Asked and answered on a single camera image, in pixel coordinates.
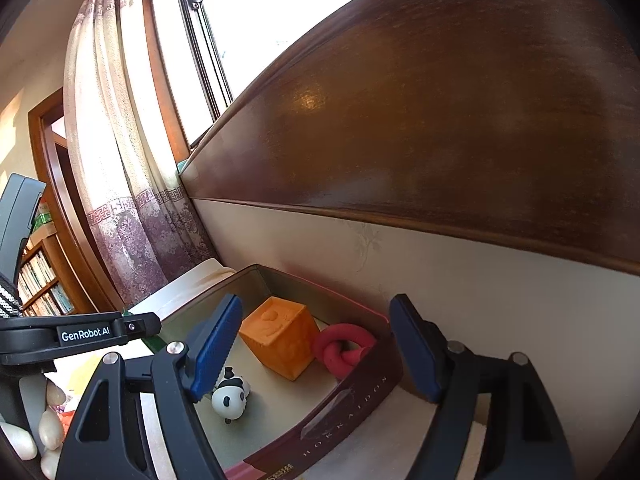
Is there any white patterned curtain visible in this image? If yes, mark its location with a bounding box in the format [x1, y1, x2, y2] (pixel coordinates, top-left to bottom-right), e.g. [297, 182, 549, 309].
[62, 0, 216, 311]

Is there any wooden bookshelf with books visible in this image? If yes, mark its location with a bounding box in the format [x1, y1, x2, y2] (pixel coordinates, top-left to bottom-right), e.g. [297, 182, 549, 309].
[15, 200, 96, 318]

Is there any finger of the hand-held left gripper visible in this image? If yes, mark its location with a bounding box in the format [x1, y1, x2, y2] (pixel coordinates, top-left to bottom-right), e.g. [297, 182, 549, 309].
[122, 312, 163, 347]

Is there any red knotted ring toy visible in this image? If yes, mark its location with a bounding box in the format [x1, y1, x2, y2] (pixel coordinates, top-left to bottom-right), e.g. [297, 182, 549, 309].
[312, 323, 377, 380]

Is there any maroon tin box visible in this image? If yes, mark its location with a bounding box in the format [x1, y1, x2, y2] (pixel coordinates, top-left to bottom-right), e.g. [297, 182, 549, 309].
[159, 263, 405, 480]

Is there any wooden bed headboard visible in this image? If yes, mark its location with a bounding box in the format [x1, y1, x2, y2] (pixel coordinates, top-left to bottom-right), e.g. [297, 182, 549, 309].
[180, 0, 640, 276]

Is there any person's left hand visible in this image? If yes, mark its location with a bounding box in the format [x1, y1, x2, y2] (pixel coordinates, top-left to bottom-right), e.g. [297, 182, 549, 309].
[0, 377, 68, 480]

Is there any small panda figurine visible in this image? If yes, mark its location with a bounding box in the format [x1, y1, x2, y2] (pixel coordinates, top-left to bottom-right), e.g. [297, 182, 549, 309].
[210, 366, 252, 426]

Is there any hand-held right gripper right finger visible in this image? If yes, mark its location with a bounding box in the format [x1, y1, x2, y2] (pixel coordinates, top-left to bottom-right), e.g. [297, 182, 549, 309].
[390, 294, 576, 480]

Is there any wooden framed window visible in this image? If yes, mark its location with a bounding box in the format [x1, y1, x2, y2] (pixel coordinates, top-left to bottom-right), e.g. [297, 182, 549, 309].
[142, 0, 401, 151]

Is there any orange soft cube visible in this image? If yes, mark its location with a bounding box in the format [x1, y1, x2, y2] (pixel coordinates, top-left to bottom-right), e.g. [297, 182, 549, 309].
[239, 296, 321, 382]

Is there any wooden door frame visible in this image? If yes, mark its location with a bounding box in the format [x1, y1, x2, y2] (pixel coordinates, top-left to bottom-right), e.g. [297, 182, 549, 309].
[27, 87, 126, 313]

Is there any white towel with yellow stars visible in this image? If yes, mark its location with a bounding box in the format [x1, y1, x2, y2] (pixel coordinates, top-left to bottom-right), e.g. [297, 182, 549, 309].
[45, 259, 491, 480]

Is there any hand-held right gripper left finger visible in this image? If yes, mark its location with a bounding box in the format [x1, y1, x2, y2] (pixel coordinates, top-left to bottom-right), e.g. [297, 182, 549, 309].
[54, 294, 244, 480]

